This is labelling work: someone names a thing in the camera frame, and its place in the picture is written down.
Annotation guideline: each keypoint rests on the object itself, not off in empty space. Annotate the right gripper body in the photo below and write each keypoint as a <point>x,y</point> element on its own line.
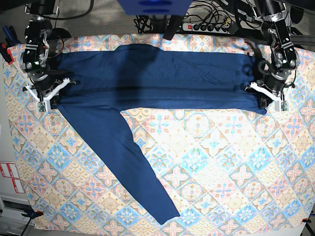
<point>43,83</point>

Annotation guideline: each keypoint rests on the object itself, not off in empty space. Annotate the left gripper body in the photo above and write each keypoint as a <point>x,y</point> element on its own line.
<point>274,82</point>

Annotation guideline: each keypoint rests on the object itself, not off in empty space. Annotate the blue long-sleeve T-shirt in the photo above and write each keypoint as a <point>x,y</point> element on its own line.
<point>144,76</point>

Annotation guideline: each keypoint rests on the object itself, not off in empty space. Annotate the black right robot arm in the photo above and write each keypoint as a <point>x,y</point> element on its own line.
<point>34,58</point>

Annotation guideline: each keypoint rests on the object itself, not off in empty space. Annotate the black and red clamp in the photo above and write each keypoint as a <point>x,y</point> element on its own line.
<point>6,53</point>

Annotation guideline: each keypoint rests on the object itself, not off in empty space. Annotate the black round stool base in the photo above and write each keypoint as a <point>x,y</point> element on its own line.
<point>59,33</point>

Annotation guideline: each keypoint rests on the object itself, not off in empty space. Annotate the patterned tile tablecloth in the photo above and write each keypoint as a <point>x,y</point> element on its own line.
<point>228,172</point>

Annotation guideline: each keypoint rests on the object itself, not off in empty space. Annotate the red and white labels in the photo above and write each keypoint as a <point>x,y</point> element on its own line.
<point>9,170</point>

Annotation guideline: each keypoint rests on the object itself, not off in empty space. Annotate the white power strip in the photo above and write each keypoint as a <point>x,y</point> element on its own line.
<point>208,28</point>

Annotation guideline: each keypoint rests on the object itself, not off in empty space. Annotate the black clamp lower left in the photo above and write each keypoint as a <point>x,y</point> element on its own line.
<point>31,213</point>

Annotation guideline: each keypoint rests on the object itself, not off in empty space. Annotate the black clamp lower right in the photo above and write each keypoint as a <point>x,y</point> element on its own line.
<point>306,220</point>

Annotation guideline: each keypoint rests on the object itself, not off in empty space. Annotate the white camera bracket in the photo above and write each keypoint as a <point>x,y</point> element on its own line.
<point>279,100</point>
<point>44,98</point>

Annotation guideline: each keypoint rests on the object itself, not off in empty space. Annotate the black camera pole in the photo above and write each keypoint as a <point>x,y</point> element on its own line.
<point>172,27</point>

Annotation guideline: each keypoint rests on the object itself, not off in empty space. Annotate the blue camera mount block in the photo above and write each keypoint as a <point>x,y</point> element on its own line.
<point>155,7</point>

